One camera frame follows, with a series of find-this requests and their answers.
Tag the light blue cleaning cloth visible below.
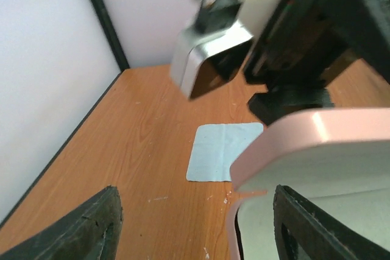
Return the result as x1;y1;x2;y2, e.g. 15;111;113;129
186;122;263;182

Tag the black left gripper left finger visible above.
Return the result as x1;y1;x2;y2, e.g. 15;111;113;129
1;186;123;259

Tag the black enclosure frame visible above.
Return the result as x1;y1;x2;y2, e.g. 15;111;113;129
1;0;129;225

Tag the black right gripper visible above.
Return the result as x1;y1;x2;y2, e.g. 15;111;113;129
213;0;390;127

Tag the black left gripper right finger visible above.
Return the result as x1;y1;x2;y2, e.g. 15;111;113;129
273;185;389;259

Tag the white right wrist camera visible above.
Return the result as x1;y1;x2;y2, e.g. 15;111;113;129
170;0;281;100

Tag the pink glasses case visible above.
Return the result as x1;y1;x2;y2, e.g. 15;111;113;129
226;108;389;259

